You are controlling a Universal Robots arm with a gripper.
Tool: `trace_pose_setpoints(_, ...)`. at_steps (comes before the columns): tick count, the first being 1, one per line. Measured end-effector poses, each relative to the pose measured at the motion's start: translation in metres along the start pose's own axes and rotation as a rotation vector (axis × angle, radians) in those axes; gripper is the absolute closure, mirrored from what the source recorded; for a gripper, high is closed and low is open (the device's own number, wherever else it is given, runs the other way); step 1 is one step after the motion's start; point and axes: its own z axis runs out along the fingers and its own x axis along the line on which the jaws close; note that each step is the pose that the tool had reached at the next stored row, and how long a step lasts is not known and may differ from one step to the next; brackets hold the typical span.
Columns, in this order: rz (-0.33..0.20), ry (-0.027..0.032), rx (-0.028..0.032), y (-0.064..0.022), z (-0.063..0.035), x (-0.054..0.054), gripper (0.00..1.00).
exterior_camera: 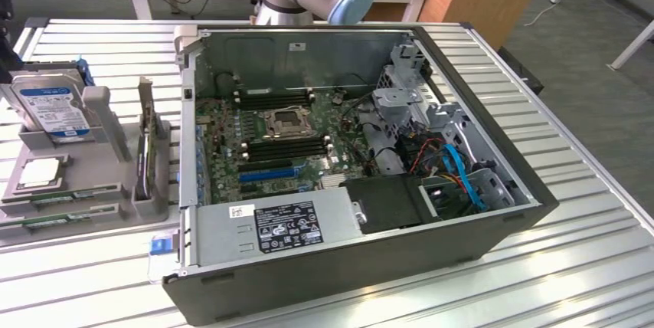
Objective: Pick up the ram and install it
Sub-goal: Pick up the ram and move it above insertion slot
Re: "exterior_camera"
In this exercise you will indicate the black RAM slot bank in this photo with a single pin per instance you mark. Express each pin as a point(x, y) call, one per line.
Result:
point(272, 96)
point(285, 148)

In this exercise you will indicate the green RAM stick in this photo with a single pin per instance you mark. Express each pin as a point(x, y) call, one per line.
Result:
point(65, 197)
point(56, 221)

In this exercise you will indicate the green motherboard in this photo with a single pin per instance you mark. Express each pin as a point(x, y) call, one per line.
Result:
point(285, 144)

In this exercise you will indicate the metal CPU socket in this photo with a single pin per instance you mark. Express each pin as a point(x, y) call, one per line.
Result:
point(285, 124)

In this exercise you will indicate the black expansion slot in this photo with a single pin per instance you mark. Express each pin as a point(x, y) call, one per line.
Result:
point(265, 166)

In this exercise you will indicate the blue expansion slot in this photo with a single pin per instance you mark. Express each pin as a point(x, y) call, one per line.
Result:
point(268, 174)

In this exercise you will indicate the black fan shroud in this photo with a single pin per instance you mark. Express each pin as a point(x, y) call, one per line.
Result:
point(388, 199)

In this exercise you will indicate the metal disk bay cage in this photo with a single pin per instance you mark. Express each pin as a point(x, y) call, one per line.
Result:
point(408, 94)

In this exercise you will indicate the grey power supply unit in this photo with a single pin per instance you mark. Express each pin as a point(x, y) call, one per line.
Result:
point(274, 224)

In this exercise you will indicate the open black PC case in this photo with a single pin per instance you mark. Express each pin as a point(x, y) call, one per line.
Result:
point(357, 266)

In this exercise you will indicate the blue plastic clip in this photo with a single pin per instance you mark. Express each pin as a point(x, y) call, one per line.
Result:
point(158, 245)

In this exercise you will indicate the grey parts rack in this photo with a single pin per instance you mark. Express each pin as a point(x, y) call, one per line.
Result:
point(96, 174)

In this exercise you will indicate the blue disk caddy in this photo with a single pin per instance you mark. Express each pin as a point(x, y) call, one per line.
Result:
point(84, 71)

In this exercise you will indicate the hard disk with blue label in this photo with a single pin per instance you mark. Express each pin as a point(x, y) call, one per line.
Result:
point(48, 103)

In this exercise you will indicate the silver CPU chip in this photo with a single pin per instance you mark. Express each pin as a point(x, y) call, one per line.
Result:
point(41, 174)

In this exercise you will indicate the graphics card with metal bracket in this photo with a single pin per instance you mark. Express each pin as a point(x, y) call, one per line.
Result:
point(148, 140)

